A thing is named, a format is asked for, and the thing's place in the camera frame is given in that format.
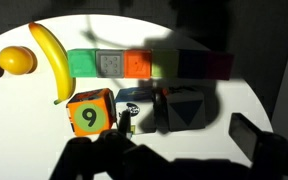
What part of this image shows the grey soft block black triangle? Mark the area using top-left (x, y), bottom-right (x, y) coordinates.
top-left (154, 87), bottom-right (206, 132)

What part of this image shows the orange soft block number nine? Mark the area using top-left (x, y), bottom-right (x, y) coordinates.
top-left (66, 88), bottom-right (116, 136)

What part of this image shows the lime green cube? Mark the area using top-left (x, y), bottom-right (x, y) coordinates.
top-left (151, 49), bottom-right (179, 78)

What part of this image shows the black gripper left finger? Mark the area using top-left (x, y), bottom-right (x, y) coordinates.
top-left (118, 110), bottom-right (131, 136)

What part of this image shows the blue cube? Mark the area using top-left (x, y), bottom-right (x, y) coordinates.
top-left (178, 50), bottom-right (207, 79)

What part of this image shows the orange cube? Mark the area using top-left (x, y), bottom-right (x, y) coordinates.
top-left (124, 49), bottom-right (152, 78)

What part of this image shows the round white table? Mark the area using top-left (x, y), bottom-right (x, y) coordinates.
top-left (0, 15), bottom-right (272, 180)

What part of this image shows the grey dotted cube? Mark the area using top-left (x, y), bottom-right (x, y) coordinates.
top-left (96, 49), bottom-right (124, 78)

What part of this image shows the white blue soft block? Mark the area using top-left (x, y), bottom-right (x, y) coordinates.
top-left (115, 87), bottom-right (156, 135)

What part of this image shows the yellow orange fruit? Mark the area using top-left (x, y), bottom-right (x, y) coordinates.
top-left (0, 46), bottom-right (37, 75)

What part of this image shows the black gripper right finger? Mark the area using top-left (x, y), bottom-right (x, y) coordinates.
top-left (228, 113), bottom-right (263, 160)

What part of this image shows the magenta cube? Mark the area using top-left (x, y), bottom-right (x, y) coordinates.
top-left (206, 53), bottom-right (234, 80)

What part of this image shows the yellow banana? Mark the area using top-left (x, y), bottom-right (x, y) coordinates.
top-left (28, 22), bottom-right (76, 105)

